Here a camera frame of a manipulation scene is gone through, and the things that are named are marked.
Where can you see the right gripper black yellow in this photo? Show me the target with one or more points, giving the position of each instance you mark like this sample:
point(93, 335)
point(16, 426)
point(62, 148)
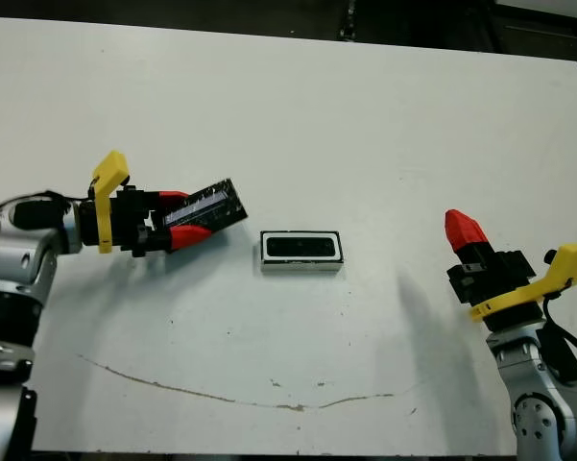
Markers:
point(504, 278)

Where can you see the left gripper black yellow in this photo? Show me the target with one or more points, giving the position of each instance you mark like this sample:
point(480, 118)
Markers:
point(125, 221)

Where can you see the black slim camera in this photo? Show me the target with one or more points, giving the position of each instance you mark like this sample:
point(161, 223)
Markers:
point(300, 246)

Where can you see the glossy black box lid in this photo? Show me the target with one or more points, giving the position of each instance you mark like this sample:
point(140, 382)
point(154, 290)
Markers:
point(211, 204)

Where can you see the white-lined camera box base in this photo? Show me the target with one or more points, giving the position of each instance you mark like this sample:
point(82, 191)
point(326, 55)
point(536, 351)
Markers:
point(300, 266)

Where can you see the dark cabinet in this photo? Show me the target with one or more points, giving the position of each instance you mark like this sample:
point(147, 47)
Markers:
point(537, 29)

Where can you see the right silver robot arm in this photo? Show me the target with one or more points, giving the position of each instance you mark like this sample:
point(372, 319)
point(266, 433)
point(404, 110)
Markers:
point(542, 413)

